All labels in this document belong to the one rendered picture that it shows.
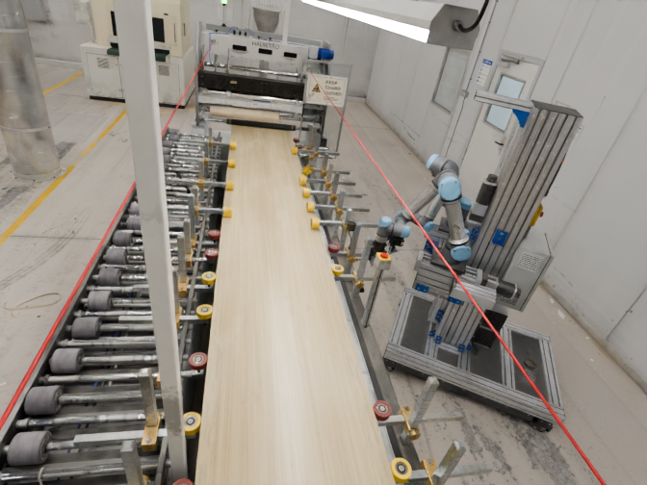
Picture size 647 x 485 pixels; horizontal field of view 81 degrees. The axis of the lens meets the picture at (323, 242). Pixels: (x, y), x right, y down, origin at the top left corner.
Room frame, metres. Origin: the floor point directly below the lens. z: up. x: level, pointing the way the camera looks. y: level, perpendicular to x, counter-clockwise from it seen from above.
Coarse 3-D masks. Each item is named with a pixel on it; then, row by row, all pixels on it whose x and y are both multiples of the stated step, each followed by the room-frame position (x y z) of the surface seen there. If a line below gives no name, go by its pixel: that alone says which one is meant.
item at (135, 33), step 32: (128, 0) 0.69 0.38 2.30; (288, 0) 4.93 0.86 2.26; (416, 0) 1.29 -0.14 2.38; (128, 32) 0.69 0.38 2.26; (128, 64) 0.69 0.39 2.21; (128, 96) 0.69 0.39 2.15; (160, 128) 0.74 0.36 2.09; (160, 160) 0.71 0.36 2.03; (160, 192) 0.70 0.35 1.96; (160, 224) 0.69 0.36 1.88; (160, 256) 0.69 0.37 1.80; (160, 288) 0.69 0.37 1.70; (160, 320) 0.69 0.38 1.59; (160, 352) 0.69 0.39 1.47
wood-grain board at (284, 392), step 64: (256, 192) 2.87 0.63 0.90; (256, 256) 1.98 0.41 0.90; (320, 256) 2.11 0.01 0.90; (256, 320) 1.43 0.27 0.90; (320, 320) 1.51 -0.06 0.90; (256, 384) 1.05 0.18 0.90; (320, 384) 1.11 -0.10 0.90; (256, 448) 0.78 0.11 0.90; (320, 448) 0.82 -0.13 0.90; (384, 448) 0.87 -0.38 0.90
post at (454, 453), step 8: (456, 448) 0.79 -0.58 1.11; (464, 448) 0.79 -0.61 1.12; (448, 456) 0.80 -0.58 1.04; (456, 456) 0.78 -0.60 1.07; (440, 464) 0.81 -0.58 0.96; (448, 464) 0.78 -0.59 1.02; (456, 464) 0.79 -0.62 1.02; (440, 472) 0.79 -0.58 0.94; (448, 472) 0.79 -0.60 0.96; (432, 480) 0.80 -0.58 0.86; (440, 480) 0.78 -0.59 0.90
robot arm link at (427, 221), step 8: (448, 168) 2.43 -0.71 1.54; (456, 168) 2.43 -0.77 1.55; (432, 200) 2.38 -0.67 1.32; (440, 200) 2.36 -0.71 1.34; (432, 208) 2.35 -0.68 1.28; (424, 216) 2.36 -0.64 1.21; (432, 216) 2.33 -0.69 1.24; (416, 224) 2.36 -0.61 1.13; (424, 224) 2.31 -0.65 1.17; (432, 224) 2.31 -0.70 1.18
